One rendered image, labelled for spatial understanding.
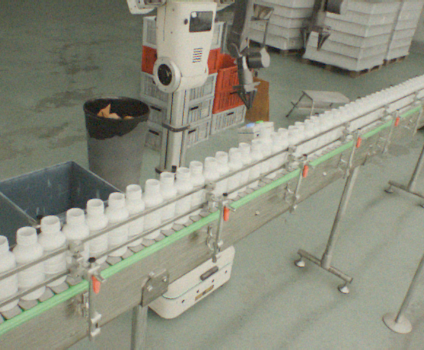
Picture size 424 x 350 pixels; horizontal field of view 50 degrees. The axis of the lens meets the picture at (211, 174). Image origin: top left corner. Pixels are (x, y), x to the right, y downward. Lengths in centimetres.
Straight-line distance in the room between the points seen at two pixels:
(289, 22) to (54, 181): 709
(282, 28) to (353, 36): 139
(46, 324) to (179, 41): 126
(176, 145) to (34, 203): 75
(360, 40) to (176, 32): 603
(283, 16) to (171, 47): 662
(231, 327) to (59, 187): 118
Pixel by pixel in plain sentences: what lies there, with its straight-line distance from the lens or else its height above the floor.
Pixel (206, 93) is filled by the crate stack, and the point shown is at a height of 49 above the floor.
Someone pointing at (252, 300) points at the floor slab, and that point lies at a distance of 260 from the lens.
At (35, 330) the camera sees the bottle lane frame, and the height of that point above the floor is 94.
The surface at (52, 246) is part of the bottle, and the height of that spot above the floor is 112.
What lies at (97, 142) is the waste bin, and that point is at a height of 44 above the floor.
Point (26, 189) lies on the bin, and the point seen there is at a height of 89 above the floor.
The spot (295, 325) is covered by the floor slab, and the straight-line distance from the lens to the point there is 254.
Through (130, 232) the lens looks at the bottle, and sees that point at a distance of 119.
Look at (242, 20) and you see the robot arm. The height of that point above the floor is 150.
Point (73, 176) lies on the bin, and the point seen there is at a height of 88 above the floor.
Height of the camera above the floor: 175
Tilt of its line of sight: 28 degrees down
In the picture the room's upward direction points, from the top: 8 degrees clockwise
